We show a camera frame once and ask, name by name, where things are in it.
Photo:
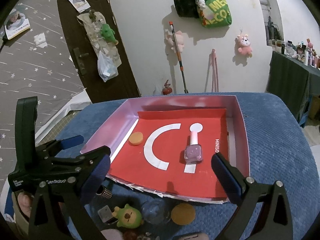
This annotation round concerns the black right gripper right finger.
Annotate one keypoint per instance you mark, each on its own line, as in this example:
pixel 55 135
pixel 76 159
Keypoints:
pixel 274 220

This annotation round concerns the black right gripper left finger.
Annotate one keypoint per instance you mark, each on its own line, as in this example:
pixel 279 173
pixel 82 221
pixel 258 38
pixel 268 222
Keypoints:
pixel 76 189

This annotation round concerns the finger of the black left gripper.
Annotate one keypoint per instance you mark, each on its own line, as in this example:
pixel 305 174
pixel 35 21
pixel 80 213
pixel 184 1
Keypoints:
pixel 75 159
pixel 54 147

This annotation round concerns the orange round sponge puff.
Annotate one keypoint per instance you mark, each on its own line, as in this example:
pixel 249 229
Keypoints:
pixel 136 138

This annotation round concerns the lilac nail polish bottle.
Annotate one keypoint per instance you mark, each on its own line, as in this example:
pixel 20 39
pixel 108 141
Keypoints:
pixel 193 152

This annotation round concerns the person's left hand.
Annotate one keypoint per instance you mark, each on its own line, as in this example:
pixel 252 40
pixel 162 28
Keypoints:
pixel 25 202

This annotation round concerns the green capybara toy figure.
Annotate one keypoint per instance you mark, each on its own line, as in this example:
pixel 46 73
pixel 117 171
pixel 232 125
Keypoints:
pixel 128 217

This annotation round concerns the clear plastic cup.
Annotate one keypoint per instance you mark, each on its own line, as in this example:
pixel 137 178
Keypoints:
pixel 156 212

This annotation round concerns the dark wooden door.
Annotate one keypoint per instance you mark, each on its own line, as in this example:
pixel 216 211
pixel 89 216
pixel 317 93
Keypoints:
pixel 85 60

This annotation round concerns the white plastic bag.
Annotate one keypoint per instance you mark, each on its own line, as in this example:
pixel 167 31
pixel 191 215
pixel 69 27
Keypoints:
pixel 106 68

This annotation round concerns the purple cardboard tray box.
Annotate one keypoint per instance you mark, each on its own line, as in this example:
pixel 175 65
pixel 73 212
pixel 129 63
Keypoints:
pixel 117 128

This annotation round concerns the green plush on door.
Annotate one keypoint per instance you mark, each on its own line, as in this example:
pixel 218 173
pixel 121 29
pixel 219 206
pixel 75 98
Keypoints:
pixel 108 34

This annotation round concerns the hanging organizer on door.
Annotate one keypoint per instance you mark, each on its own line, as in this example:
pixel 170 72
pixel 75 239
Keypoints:
pixel 93 22

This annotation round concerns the dark green clothed table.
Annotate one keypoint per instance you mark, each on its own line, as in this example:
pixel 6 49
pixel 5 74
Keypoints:
pixel 295 83

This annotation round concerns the photo on door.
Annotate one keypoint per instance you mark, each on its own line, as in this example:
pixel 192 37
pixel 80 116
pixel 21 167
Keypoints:
pixel 80 5

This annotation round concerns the pink plush toy left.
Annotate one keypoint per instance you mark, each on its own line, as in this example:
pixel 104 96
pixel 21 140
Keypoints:
pixel 180 40

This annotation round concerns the pink plush toy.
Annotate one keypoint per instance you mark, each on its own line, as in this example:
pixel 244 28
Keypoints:
pixel 244 45
pixel 180 40

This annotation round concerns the pink plush toy right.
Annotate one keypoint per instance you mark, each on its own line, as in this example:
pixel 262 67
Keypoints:
pixel 244 45

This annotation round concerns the green tote bag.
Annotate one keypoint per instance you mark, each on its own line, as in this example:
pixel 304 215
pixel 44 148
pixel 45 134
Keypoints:
pixel 214 13

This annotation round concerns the black backpack on wall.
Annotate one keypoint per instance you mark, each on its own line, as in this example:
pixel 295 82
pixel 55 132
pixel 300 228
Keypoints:
pixel 186 8

